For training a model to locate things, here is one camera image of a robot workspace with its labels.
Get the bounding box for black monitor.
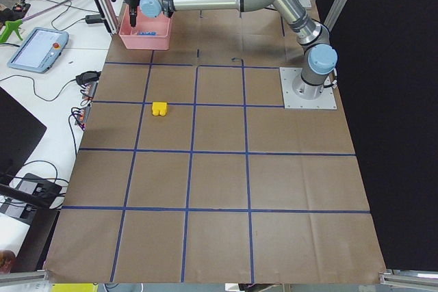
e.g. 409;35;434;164
0;88;47;185

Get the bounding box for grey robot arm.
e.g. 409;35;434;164
112;0;338;100

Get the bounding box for yellow toy block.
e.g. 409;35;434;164
151;101;168;116

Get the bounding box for pink plastic box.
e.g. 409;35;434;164
118;6;172;51

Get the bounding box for black power adapter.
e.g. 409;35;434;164
84;14;104;25

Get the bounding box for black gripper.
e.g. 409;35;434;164
125;0;140;27

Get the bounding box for blue toy block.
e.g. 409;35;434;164
137;31;157;36

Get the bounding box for teach pendant tablet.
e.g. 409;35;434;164
7;27;69;73

